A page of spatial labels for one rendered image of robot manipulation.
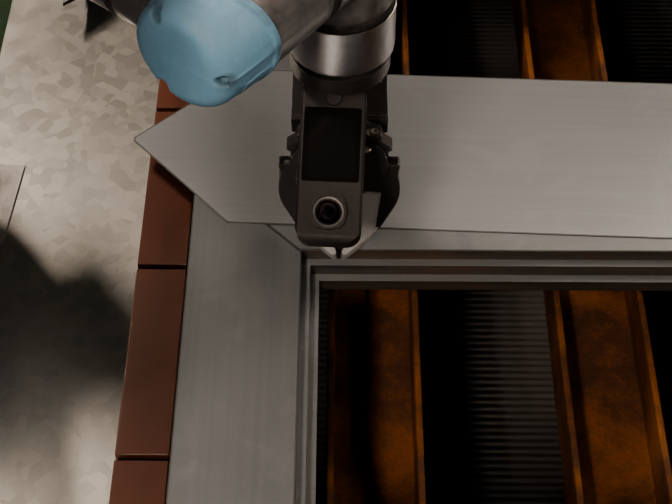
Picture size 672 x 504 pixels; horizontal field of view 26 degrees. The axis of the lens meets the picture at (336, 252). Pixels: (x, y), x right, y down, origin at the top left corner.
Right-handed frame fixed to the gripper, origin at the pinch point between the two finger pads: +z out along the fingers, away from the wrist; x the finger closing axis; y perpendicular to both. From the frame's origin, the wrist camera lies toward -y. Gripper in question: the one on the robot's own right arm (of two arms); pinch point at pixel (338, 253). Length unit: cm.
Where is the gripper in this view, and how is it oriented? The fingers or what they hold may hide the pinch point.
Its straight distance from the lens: 115.1
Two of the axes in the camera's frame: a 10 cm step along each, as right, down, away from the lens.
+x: -10.0, -0.1, 0.0
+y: 0.1, -7.7, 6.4
